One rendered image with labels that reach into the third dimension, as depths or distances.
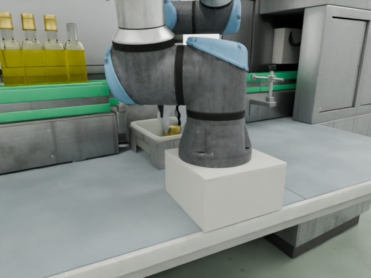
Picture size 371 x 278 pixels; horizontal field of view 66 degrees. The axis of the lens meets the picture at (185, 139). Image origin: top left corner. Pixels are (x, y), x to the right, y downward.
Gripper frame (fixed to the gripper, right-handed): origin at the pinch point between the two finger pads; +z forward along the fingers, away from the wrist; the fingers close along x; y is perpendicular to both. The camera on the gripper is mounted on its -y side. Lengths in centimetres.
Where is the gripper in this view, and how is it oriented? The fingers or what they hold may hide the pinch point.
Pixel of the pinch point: (174, 128)
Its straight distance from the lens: 84.8
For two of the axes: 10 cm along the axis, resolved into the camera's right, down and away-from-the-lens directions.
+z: 0.0, 9.6, 2.9
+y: -5.0, -2.5, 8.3
